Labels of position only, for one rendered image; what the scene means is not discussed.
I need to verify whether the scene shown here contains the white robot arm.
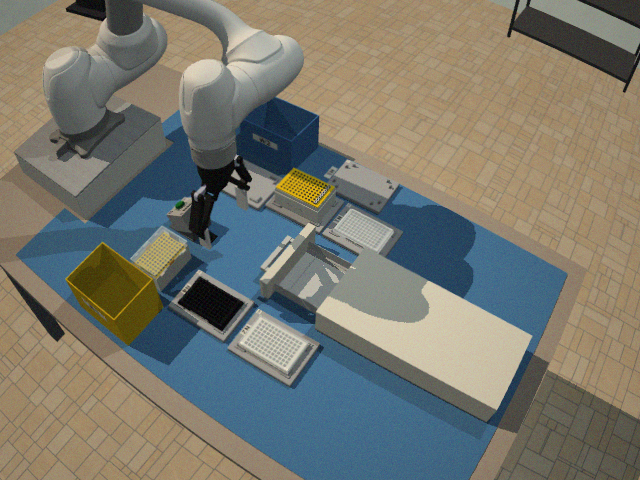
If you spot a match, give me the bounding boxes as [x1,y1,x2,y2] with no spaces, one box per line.
[42,0,304,169]

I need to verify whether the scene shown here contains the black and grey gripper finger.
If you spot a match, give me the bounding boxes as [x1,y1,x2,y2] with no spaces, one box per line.
[189,182,223,250]
[225,154,252,211]

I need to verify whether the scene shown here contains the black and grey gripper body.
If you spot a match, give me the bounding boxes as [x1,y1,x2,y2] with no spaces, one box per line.
[197,160,235,194]

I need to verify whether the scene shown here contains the yellow open-top bin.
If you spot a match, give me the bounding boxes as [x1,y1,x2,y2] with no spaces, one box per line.
[65,242,163,346]

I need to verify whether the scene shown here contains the blue open-top bin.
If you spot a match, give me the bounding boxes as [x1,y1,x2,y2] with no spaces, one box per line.
[240,97,319,172]

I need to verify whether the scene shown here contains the blue bench mat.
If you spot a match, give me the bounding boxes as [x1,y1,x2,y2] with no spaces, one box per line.
[16,110,568,480]

